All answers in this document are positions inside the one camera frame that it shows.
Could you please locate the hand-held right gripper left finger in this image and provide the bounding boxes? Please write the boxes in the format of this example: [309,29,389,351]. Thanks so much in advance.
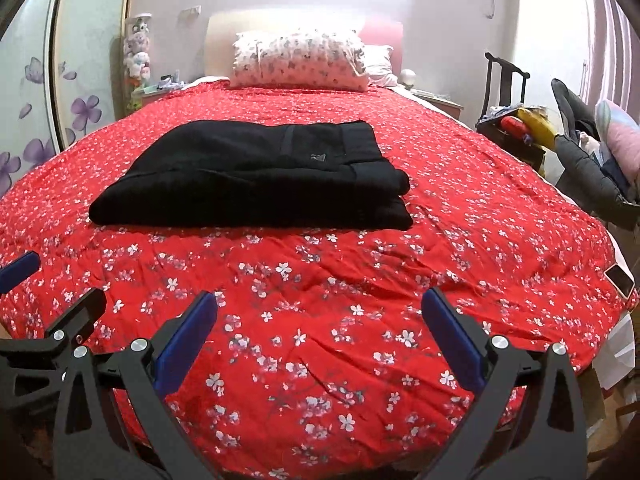
[52,290,236,480]

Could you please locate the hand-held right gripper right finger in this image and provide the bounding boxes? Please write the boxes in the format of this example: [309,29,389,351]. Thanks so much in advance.
[421,287,588,480]

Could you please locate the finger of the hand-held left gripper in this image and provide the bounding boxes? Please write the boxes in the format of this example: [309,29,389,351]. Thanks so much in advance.
[0,287,108,416]
[0,251,42,295]

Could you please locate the black pants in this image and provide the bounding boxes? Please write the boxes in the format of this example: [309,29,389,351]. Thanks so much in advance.
[89,119,415,231]

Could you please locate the red floral bedspread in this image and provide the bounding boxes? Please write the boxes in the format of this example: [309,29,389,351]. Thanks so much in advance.
[0,80,636,480]

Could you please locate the smartphone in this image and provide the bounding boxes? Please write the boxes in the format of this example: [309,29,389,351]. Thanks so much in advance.
[604,262,636,301]

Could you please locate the grey padded jacket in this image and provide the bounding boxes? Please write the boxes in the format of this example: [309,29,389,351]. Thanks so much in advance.
[550,77,640,231]

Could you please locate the wardrobe with purple flower doors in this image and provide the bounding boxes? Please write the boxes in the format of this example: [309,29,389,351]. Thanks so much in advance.
[0,0,136,196]

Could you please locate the yellow bag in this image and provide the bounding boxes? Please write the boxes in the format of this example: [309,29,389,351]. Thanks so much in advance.
[517,107,561,151]

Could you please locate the column of stuffed toys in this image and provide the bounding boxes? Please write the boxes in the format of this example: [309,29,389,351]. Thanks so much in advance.
[122,12,153,111]

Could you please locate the black wooden chair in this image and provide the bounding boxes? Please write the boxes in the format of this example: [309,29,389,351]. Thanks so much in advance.
[475,52,548,171]

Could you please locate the pastel pink cushion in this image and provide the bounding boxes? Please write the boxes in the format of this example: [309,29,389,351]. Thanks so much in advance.
[595,99,640,181]

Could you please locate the plain white pillow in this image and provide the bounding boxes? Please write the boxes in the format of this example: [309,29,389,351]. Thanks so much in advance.
[364,44,398,86]

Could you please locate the beige headboard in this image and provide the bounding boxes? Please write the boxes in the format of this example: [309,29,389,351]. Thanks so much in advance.
[206,10,361,81]

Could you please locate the white floral pillow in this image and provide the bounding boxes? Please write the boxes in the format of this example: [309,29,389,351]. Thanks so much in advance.
[229,29,371,93]

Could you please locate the pink headboard cushion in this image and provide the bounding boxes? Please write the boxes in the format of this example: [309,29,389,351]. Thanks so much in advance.
[357,20,405,73]

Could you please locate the pink curtain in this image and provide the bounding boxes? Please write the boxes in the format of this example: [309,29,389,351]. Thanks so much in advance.
[575,0,640,111]

